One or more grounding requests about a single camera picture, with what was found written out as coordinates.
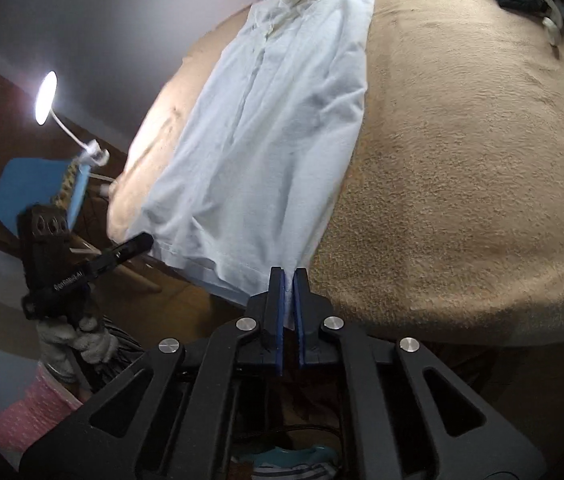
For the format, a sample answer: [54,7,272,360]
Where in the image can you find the white clip desk lamp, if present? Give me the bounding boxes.
[33,70,112,168]

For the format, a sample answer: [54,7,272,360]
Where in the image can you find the pink sleeve forearm left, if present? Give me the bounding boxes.
[0,363,82,453]

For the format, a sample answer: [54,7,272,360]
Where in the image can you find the left gloved hand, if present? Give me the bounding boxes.
[36,315,119,384]

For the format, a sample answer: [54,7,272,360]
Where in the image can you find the beige bed blanket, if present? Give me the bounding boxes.
[106,0,564,346]

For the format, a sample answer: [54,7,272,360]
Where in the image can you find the leopard print cloth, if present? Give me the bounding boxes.
[51,159,81,211]

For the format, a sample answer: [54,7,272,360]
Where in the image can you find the blue chair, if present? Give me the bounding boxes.
[0,157,69,236]

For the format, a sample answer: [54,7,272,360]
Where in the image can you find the white t-shirt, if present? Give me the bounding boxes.
[129,0,375,304]

